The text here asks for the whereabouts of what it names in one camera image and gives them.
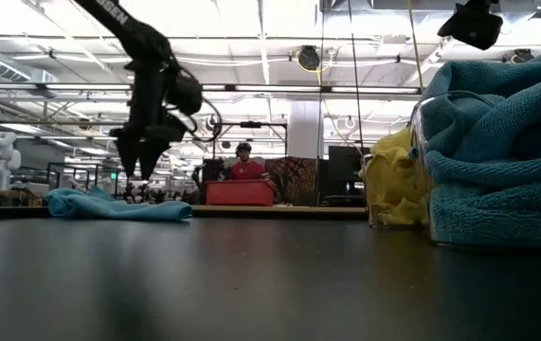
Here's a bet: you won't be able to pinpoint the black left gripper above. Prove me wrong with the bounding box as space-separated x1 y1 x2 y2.
110 56 204 182

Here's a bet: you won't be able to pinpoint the red plastic bin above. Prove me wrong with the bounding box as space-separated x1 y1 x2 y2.
205 178 276 207

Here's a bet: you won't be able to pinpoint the person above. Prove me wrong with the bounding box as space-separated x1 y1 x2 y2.
225 141 276 182

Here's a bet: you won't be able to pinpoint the blue cloth in bin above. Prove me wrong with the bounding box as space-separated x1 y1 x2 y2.
409 89 541 250

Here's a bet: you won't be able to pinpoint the white robot figure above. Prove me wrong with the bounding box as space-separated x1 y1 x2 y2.
0 131 23 191

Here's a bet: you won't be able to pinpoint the long light bar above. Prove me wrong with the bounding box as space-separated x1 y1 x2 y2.
0 81 423 96

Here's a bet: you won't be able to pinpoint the patterned cloth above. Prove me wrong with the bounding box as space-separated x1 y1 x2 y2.
264 155 319 206

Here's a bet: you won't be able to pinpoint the black monitor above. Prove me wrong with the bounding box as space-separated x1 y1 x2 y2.
317 145 371 207

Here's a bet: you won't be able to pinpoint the yellow cloths in bin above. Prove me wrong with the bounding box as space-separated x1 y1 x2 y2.
358 151 435 229

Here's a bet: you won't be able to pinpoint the black cable reel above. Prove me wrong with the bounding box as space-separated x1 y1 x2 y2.
297 45 322 73
509 48 535 65

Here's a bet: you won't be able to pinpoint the orange cable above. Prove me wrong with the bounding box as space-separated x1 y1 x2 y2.
406 0 426 94

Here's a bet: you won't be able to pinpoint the black gantry frame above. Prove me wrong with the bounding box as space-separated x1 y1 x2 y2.
203 120 289 160

